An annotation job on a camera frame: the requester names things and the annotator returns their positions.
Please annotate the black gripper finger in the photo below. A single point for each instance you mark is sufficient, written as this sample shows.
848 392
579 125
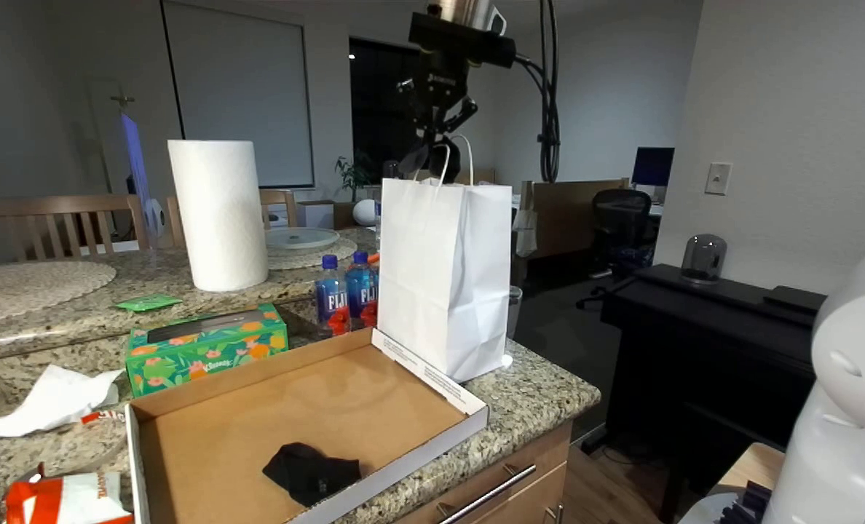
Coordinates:
451 162
417 162

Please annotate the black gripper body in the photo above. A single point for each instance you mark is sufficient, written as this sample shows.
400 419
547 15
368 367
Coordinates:
439 96

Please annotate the white paper bag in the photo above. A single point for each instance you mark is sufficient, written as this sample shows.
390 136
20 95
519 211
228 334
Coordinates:
445 271

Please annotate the black socks pile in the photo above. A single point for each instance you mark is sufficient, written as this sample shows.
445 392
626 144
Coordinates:
307 473

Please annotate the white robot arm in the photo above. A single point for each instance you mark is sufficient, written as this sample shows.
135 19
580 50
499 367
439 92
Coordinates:
777 166

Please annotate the water bottle middle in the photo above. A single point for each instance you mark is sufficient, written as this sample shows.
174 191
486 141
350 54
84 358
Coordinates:
363 288

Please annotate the water bottle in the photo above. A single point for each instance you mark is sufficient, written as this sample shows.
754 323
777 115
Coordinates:
331 291
363 288

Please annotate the glass plate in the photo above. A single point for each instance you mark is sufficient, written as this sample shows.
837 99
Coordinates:
298 237

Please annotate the water bottle left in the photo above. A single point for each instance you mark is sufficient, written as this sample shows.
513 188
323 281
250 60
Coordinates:
331 291

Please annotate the black office chair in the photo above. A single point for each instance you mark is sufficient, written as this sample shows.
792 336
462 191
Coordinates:
621 245

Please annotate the computer monitor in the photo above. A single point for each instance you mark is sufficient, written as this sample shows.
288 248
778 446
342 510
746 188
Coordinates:
650 166

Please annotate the white paper towel roll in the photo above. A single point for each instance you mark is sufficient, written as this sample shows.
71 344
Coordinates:
219 211

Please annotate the green sponge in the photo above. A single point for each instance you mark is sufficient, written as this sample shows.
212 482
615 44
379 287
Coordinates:
146 304

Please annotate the green tissue box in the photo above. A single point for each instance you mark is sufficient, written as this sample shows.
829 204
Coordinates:
192 351

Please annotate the cardboard tray box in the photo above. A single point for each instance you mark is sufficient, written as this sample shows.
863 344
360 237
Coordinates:
199 449

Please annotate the wooden chair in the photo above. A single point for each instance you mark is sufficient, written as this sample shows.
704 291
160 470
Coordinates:
71 224

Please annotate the crumpled white napkin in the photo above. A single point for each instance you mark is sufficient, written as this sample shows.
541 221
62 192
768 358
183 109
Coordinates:
59 396

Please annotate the round woven placemat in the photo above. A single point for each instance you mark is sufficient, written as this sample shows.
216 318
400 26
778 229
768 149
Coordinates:
33 287

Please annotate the orange white wrapper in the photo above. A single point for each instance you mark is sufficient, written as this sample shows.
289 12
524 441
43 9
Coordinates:
65 498

